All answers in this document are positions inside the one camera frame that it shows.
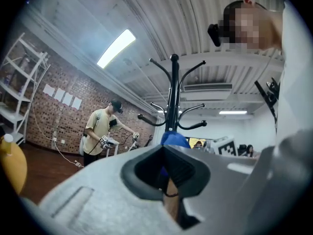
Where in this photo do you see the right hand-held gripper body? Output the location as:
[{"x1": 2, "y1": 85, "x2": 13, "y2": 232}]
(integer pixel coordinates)
[{"x1": 204, "y1": 136, "x2": 239, "y2": 156}]

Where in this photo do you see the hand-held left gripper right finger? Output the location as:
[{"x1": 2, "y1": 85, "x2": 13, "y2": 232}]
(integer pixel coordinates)
[{"x1": 162, "y1": 144, "x2": 277, "y2": 230}]

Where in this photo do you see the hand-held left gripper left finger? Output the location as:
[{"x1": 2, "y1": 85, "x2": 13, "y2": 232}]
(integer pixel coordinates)
[{"x1": 39, "y1": 144, "x2": 182, "y2": 235}]

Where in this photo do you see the blue cloth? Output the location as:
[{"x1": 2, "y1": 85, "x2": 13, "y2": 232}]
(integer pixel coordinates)
[{"x1": 159, "y1": 130, "x2": 192, "y2": 190}]

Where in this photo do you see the black coat rack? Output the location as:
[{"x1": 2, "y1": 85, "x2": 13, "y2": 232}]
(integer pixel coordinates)
[{"x1": 137, "y1": 53, "x2": 208, "y2": 147}]

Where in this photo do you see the white shelving unit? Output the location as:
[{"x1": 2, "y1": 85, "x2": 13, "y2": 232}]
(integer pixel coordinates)
[{"x1": 0, "y1": 32, "x2": 51, "y2": 146}]

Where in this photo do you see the long ceiling light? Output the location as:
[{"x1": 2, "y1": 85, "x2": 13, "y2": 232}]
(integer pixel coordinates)
[
  {"x1": 96, "y1": 28, "x2": 137, "y2": 70},
  {"x1": 218, "y1": 110, "x2": 248, "y2": 116}
]

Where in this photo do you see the ceiling air conditioner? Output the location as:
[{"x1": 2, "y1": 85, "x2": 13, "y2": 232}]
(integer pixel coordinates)
[{"x1": 183, "y1": 82, "x2": 233, "y2": 93}]

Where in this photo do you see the round wooden table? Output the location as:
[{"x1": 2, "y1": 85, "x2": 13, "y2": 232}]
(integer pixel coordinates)
[{"x1": 0, "y1": 141, "x2": 28, "y2": 196}]

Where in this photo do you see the person's light shirt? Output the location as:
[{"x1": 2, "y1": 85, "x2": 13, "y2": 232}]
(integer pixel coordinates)
[{"x1": 275, "y1": 0, "x2": 313, "y2": 141}]

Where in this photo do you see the white paper sheet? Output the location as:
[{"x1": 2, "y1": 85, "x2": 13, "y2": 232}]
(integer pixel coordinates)
[
  {"x1": 62, "y1": 92, "x2": 74, "y2": 106},
  {"x1": 43, "y1": 83, "x2": 56, "y2": 98},
  {"x1": 53, "y1": 87, "x2": 66, "y2": 101},
  {"x1": 71, "y1": 96, "x2": 83, "y2": 110}
]

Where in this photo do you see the person's head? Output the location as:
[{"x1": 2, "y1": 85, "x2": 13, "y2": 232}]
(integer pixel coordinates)
[{"x1": 221, "y1": 0, "x2": 284, "y2": 51}]

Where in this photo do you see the black clamp mount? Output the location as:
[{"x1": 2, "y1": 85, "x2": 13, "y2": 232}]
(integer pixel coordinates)
[{"x1": 254, "y1": 76, "x2": 281, "y2": 132}]

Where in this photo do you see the white wall cable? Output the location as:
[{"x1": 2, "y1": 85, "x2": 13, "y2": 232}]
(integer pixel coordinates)
[{"x1": 31, "y1": 101, "x2": 84, "y2": 168}]

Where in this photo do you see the black head-mounted camera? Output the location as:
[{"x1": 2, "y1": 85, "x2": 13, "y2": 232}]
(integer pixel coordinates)
[{"x1": 207, "y1": 23, "x2": 223, "y2": 47}]

